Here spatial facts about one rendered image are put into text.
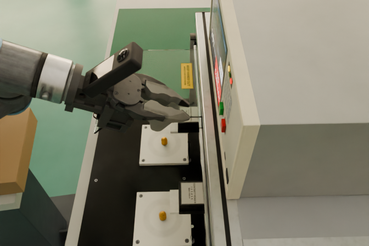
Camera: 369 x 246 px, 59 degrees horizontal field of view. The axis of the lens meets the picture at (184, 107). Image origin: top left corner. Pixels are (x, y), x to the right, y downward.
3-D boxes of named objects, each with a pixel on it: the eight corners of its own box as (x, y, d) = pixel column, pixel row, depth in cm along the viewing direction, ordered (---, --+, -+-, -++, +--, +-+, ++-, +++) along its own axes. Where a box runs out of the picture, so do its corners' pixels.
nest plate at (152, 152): (139, 166, 99) (139, 163, 98) (142, 127, 109) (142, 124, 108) (188, 165, 99) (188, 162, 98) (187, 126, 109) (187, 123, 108)
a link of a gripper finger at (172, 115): (179, 131, 62) (133, 115, 60) (192, 113, 58) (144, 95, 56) (177, 144, 60) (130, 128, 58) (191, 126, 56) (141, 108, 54)
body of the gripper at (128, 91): (132, 104, 64) (69, 87, 60) (147, 74, 58) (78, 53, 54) (128, 135, 59) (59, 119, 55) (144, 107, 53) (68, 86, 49)
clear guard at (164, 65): (93, 134, 77) (88, 118, 73) (107, 66, 93) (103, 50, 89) (229, 131, 78) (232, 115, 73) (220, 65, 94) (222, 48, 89)
